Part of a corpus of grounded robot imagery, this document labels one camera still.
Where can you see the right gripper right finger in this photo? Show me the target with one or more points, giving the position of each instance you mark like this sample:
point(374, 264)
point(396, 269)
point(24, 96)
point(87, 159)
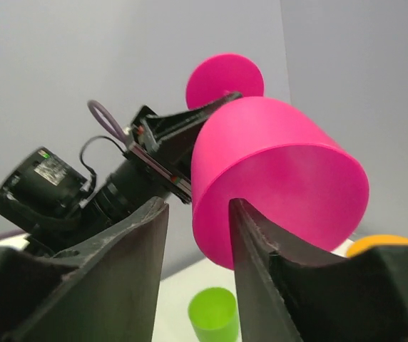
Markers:
point(290, 290)

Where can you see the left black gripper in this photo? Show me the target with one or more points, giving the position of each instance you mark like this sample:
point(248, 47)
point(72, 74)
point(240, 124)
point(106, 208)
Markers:
point(164, 143)

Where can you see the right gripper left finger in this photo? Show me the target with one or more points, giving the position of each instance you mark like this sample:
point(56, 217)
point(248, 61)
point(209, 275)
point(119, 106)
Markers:
point(103, 289)

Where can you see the orange wine glass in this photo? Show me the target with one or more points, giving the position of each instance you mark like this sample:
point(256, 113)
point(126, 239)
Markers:
point(376, 240)

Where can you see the pink wine glass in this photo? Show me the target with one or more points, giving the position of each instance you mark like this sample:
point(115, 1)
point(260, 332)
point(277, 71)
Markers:
point(269, 153)

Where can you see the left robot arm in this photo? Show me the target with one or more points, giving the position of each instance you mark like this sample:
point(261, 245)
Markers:
point(58, 207)

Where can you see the right green wine glass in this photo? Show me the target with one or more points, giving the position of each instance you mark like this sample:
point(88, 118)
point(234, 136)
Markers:
point(213, 314)

